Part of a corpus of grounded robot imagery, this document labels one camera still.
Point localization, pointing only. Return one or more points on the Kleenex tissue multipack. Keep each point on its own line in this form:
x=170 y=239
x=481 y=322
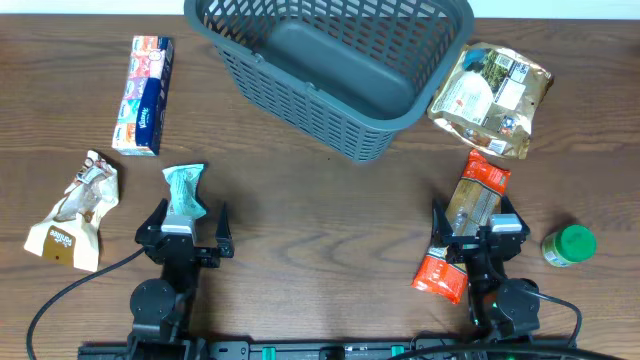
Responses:
x=141 y=114

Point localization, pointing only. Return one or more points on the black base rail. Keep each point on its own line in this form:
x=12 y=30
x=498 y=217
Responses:
x=243 y=350

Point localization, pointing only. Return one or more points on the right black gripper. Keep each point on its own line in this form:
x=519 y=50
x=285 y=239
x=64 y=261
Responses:
x=463 y=248

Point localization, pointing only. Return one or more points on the gold foil food bag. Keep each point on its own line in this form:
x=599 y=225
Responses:
x=489 y=99

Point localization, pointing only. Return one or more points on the green lid jar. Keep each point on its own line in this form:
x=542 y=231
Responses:
x=571 y=245

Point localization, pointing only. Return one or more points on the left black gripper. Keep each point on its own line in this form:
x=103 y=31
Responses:
x=209 y=258

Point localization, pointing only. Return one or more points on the teal snack wrapper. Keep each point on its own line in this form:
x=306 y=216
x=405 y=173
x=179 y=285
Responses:
x=183 y=182

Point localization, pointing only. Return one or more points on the white brown snack pouch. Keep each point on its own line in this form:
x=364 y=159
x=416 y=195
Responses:
x=69 y=233

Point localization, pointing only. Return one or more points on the grey plastic basket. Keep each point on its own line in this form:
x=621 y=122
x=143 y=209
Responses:
x=349 y=73

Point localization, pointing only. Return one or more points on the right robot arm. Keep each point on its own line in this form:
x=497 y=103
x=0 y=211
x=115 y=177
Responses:
x=500 y=307

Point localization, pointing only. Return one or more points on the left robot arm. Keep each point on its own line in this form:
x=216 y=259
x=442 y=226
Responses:
x=162 y=306

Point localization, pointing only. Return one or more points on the orange pasta packet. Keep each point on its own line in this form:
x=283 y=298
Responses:
x=476 y=197

